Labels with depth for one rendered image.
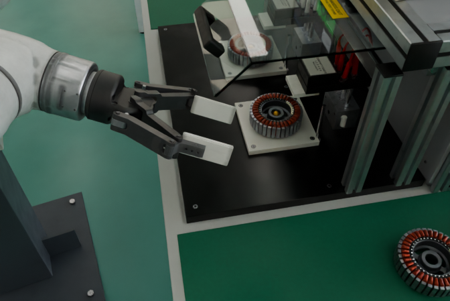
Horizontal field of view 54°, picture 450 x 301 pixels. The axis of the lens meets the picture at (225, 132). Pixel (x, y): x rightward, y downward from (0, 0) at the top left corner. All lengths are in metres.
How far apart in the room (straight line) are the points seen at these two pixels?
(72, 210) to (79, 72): 1.24
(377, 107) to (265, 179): 0.27
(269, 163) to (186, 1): 0.70
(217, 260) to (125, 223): 1.00
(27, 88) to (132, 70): 1.80
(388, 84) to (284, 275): 0.35
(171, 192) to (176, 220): 0.06
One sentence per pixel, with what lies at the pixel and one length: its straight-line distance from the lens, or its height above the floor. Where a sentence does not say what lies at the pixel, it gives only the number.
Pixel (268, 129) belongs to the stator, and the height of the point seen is 0.81.
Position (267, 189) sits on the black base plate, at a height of 0.77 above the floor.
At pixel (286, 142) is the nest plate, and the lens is 0.93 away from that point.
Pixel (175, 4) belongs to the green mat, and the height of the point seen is 0.75.
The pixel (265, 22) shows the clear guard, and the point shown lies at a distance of 0.74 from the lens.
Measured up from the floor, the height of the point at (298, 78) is 0.89.
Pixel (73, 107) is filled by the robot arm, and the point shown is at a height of 1.04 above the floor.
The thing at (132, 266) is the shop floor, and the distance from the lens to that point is 1.67.
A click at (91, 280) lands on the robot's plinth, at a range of 1.66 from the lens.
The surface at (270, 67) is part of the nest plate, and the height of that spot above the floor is 0.78.
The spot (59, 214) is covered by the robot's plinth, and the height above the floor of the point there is 0.02.
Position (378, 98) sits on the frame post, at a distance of 0.71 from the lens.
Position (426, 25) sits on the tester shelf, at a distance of 0.70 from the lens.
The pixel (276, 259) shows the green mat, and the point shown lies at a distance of 0.81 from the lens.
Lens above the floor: 1.46
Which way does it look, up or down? 46 degrees down
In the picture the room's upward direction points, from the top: straight up
